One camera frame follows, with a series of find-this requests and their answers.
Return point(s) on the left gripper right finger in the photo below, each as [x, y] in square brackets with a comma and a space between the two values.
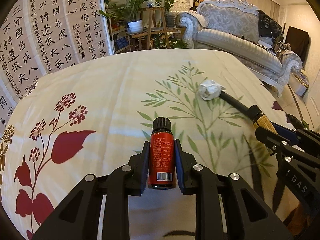
[226, 206]

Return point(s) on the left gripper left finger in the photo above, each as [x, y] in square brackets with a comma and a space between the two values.
[96, 200]

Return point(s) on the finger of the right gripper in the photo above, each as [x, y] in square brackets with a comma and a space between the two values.
[284, 137]
[307, 140]

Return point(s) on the gold label black bottle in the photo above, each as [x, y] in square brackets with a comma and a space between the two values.
[260, 119]

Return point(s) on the red label black bottle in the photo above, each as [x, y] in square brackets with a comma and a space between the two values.
[161, 159]

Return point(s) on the black pen tube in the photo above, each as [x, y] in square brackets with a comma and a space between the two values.
[234, 103]

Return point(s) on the black lined trash bin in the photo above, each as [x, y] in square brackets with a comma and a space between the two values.
[296, 123]

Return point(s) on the green mop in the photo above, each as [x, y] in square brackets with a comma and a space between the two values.
[304, 123]

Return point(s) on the storage box of items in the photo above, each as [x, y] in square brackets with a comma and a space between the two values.
[299, 83]

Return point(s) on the small crumpled paper ball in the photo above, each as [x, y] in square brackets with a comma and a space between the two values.
[209, 90]

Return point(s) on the dark brown covered cabinet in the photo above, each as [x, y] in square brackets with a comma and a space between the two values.
[299, 41]

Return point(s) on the floral cream tablecloth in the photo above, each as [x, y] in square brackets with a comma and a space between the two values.
[92, 117]

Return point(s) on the black jacket on sofa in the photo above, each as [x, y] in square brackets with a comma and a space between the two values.
[267, 26]

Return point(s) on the ornate white grey sofa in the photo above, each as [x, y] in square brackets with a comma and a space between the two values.
[232, 26]

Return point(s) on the wooden plant stand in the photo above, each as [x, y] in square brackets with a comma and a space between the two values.
[155, 34]

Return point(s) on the calligraphy screen panel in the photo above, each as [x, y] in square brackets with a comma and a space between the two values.
[39, 37]

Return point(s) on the white potted plant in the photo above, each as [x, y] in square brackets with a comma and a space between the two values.
[128, 12]

